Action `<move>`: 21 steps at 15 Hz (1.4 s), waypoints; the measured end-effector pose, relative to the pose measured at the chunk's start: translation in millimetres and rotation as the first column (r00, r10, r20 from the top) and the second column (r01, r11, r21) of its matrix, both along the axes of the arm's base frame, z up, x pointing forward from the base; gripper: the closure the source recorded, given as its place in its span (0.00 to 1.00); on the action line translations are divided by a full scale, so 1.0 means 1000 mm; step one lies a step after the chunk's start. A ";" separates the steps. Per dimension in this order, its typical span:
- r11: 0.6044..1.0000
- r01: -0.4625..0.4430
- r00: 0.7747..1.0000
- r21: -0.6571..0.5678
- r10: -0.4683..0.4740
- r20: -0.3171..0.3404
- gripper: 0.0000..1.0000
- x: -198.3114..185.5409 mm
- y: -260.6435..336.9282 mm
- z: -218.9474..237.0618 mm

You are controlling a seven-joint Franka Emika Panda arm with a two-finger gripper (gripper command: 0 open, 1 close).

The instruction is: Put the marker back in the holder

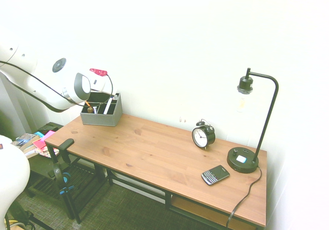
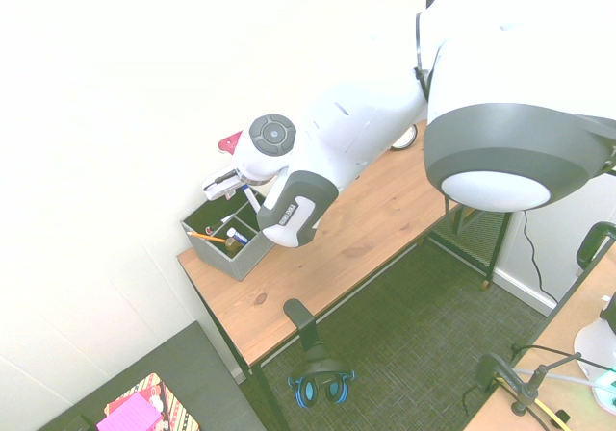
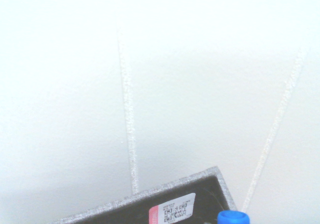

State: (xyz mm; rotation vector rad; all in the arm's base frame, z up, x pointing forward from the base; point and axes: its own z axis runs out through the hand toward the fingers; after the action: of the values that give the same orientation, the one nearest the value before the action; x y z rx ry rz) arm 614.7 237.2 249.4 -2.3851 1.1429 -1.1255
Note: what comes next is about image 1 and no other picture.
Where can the white blue glue stick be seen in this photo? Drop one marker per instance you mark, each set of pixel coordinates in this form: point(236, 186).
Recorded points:
point(95, 110)

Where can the book with photo cover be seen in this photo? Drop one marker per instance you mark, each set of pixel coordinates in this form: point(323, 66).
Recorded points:
point(24, 139)

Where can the grey desk organizer box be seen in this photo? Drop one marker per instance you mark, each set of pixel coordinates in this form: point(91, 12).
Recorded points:
point(102, 119)

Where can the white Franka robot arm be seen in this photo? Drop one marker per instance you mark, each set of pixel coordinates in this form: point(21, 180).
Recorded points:
point(46, 86)

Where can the small brown bottle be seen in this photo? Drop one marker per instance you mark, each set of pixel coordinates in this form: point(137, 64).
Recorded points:
point(90, 110)

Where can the wooden desk with black frame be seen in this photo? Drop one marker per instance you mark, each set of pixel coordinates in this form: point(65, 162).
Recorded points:
point(154, 150)

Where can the black desk lamp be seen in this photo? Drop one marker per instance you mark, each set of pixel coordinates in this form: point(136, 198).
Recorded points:
point(241, 160)

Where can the pink sticky notes block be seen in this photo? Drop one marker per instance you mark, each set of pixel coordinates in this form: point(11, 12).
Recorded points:
point(42, 140)

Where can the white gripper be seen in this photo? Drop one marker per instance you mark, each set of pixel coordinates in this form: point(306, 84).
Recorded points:
point(99, 82)

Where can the blue black headphones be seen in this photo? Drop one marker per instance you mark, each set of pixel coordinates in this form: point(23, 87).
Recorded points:
point(64, 178)

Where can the black keypad phone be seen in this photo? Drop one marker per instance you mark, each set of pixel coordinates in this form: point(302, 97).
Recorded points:
point(215, 175)

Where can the black alarm clock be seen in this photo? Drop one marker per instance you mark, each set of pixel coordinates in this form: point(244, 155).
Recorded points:
point(203, 136)

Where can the striped colourful book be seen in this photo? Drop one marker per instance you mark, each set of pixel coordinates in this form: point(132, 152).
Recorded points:
point(48, 153)

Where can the white marker with blue cap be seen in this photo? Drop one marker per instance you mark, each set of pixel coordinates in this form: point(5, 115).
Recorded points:
point(108, 105)

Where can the black headphone hook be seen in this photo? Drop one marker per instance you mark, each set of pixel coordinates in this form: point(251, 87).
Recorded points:
point(67, 143)

